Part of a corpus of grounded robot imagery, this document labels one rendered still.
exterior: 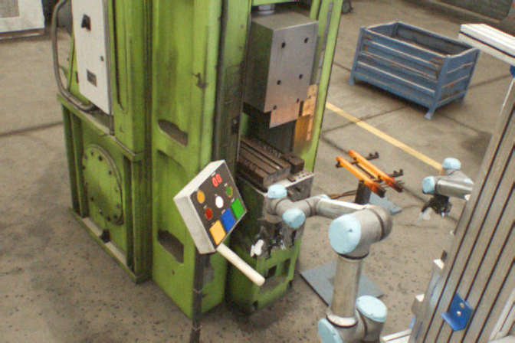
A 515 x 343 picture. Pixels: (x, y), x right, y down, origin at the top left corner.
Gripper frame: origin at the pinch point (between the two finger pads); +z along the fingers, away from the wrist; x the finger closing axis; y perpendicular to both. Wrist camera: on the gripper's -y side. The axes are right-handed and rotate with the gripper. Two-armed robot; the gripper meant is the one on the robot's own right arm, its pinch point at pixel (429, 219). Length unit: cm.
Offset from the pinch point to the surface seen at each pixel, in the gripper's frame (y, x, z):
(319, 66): -79, -29, -52
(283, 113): -53, -62, -39
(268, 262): -47, -61, 53
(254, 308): -46, -67, 89
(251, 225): -54, -71, 29
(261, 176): -51, -70, -4
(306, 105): -74, -37, -32
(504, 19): -512, 589, 70
